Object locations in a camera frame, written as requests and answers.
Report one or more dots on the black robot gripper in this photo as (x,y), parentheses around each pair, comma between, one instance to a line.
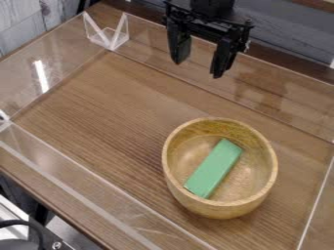
(207,19)

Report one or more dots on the green rectangular block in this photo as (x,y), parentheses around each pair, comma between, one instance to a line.
(212,169)

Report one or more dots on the brown wooden bowl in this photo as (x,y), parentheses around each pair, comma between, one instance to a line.
(251,178)

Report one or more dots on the clear acrylic tray walls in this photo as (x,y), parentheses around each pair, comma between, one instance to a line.
(92,97)

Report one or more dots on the black metal bracket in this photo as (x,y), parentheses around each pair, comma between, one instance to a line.
(52,241)

